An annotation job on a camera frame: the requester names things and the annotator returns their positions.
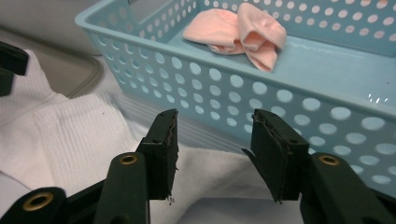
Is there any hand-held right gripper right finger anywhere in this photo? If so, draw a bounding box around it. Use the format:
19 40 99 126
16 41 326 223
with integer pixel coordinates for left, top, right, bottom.
242 108 310 203

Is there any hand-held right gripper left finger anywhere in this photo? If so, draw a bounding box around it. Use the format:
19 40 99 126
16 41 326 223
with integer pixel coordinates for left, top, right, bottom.
136 108 180 201

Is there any metal tray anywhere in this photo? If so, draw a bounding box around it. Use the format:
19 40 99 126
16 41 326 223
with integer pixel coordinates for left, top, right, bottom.
46 50 106 100

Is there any white sock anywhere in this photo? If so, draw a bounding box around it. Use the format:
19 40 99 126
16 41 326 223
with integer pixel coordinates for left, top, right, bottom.
0 49 144 200

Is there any blue perforated plastic basket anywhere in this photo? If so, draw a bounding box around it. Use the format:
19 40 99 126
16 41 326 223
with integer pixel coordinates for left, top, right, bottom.
74 0 396 199

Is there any pink sock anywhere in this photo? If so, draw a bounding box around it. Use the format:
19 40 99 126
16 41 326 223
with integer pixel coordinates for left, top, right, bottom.
181 7 246 55
237 2 288 73

